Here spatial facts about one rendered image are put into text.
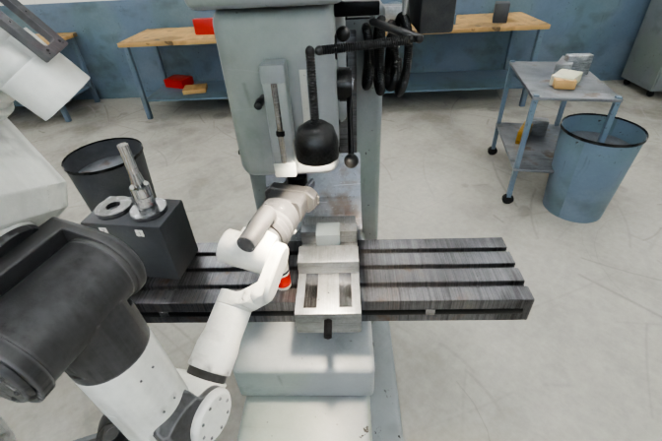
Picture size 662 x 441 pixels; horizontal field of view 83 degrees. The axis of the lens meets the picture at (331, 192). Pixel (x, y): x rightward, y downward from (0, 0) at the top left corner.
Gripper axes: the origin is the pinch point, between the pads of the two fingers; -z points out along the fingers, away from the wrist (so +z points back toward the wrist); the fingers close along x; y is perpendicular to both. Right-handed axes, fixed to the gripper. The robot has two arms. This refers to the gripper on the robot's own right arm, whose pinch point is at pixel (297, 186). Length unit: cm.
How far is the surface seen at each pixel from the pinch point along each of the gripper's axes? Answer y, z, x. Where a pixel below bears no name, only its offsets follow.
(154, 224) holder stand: 8.6, 11.9, 34.4
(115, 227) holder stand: 9.6, 14.2, 44.5
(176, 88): 100, -316, 290
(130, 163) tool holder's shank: -6.2, 8.2, 38.4
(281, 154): -15.9, 12.6, -3.0
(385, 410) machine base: 103, -4, -24
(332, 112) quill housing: -21.6, 5.5, -10.9
